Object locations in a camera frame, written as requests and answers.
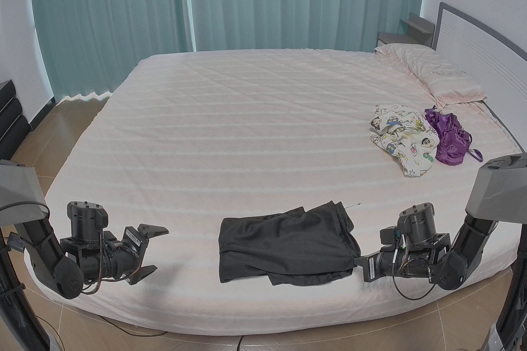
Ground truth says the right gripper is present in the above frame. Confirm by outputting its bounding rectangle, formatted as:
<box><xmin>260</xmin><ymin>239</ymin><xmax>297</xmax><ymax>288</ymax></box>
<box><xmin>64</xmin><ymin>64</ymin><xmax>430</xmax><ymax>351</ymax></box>
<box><xmin>362</xmin><ymin>251</ymin><xmax>399</xmax><ymax>283</ymax></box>

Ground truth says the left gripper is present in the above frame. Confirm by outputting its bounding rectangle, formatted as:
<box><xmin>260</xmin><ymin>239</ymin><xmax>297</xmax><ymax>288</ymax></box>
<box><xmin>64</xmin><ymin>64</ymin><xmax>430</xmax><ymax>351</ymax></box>
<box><xmin>99</xmin><ymin>223</ymin><xmax>170</xmax><ymax>287</ymax></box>

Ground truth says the black long-sleeved shirt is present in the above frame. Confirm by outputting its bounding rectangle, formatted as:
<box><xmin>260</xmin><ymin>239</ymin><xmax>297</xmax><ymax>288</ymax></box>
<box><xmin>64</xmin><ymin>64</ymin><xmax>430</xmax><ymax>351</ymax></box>
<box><xmin>218</xmin><ymin>200</ymin><xmax>362</xmax><ymax>287</ymax></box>

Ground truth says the bed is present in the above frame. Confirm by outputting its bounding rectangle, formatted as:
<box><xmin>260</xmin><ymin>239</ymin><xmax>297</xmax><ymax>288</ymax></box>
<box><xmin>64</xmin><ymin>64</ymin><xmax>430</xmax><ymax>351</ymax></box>
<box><xmin>25</xmin><ymin>2</ymin><xmax>527</xmax><ymax>335</ymax></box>

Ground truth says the white printed garment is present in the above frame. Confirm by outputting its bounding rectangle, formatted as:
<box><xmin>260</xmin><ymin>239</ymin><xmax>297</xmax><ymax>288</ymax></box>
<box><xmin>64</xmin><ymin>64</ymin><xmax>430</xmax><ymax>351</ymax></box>
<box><xmin>369</xmin><ymin>103</ymin><xmax>438</xmax><ymax>178</ymax></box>

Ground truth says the purple satin garment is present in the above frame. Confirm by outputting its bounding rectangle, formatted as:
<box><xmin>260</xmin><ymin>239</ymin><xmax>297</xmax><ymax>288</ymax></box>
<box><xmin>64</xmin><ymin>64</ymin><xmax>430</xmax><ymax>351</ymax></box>
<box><xmin>424</xmin><ymin>107</ymin><xmax>483</xmax><ymax>167</ymax></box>

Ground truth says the pale pink pillow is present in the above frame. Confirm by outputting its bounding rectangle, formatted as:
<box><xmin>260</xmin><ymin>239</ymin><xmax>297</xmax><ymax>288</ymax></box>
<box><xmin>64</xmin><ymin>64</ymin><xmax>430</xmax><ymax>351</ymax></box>
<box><xmin>374</xmin><ymin>43</ymin><xmax>488</xmax><ymax>108</ymax></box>

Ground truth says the grey bedside table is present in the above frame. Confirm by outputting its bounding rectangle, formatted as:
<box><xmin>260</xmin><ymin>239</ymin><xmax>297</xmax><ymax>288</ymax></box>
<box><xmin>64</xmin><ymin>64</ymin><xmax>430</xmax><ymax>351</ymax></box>
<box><xmin>378</xmin><ymin>12</ymin><xmax>435</xmax><ymax>50</ymax></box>

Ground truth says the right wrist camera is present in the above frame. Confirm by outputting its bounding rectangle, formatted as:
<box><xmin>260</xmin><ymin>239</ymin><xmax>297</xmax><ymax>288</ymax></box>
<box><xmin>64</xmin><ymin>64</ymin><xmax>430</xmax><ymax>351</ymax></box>
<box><xmin>380</xmin><ymin>227</ymin><xmax>399</xmax><ymax>247</ymax></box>

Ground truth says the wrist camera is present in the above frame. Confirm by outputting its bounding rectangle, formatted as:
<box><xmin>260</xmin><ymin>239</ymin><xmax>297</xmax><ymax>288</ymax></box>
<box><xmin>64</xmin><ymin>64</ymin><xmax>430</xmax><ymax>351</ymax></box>
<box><xmin>380</xmin><ymin>227</ymin><xmax>399</xmax><ymax>247</ymax></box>
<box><xmin>101</xmin><ymin>230</ymin><xmax>120</xmax><ymax>251</ymax></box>

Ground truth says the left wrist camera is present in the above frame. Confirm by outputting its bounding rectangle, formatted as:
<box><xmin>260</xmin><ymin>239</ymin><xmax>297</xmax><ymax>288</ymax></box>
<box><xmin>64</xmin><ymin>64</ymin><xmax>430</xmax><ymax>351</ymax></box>
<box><xmin>101</xmin><ymin>230</ymin><xmax>120</xmax><ymax>251</ymax></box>

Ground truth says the black cable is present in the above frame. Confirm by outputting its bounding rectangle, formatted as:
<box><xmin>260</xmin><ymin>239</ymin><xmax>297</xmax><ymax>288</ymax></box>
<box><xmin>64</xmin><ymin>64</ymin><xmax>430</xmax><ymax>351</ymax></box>
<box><xmin>0</xmin><ymin>200</ymin><xmax>51</xmax><ymax>219</ymax></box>
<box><xmin>99</xmin><ymin>316</ymin><xmax>166</xmax><ymax>338</ymax></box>
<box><xmin>391</xmin><ymin>274</ymin><xmax>438</xmax><ymax>301</ymax></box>

